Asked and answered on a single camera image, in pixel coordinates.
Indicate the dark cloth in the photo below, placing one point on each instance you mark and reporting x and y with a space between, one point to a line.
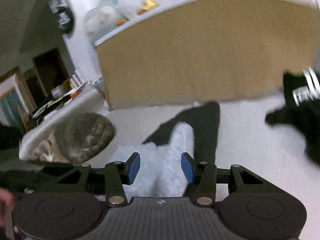
10 140

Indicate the woven tan headboard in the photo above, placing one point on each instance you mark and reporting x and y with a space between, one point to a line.
200 55

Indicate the grey tabby cat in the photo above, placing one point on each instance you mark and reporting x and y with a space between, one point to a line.
80 135

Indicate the black white-striped garment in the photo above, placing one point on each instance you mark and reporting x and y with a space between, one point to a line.
300 110

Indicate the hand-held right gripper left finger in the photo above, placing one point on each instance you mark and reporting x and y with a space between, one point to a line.
135 167

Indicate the small blue printed packet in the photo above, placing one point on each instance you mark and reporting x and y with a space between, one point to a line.
97 80

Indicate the black and grey knit sweater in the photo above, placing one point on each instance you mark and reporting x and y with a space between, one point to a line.
175 155

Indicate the person's left hand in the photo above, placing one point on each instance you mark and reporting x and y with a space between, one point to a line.
5 200

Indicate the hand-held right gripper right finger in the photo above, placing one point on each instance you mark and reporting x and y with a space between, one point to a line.
187 167

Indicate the stack of books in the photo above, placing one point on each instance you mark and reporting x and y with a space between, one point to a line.
57 100

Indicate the wooden framed window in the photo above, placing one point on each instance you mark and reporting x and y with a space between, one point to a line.
22 92

